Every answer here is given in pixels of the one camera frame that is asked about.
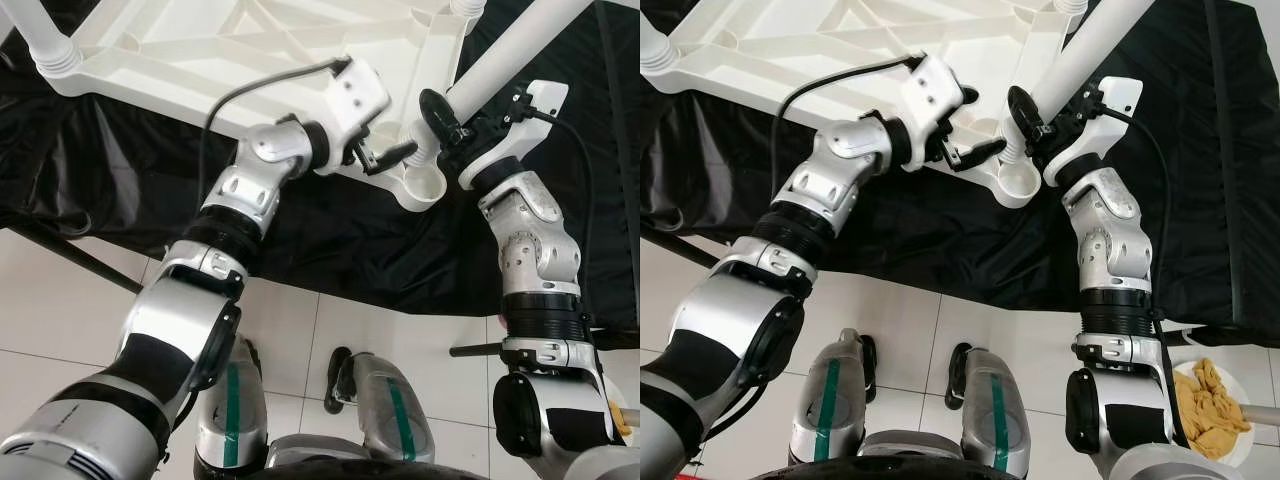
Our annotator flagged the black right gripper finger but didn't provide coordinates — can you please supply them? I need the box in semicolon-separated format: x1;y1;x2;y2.
418;88;471;149
1007;85;1051;146

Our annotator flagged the white plastic table top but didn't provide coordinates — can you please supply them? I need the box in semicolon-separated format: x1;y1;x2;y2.
640;0;1076;209
40;0;471;213

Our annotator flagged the black cloth table cover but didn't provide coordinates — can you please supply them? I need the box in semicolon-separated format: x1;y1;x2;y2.
640;0;1280;346
0;0;641;336

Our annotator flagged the silver right robot leg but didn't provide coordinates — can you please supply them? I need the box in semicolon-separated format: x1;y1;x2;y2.
325;347;437;464
945;342;1031;474

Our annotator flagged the silver robot leg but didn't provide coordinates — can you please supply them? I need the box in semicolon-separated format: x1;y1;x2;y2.
790;328;881;466
945;342;1031;474
195;335;269;471
325;347;437;464

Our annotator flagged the silver left robot leg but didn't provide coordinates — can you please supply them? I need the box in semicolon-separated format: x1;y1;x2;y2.
790;328;881;466
195;335;269;471

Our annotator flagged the black robot torso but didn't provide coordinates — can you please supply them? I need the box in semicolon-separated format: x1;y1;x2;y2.
250;437;501;480
755;440;1091;480

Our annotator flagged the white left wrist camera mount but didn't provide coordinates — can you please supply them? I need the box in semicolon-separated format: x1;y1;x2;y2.
322;57;391;166
900;55;971;166

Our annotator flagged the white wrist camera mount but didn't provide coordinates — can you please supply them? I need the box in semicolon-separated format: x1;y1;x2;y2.
455;80;571;191
1042;77;1144;189
900;55;971;166
322;57;391;166

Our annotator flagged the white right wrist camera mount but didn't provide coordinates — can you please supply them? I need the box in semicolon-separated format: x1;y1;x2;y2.
455;80;571;191
1042;77;1144;189

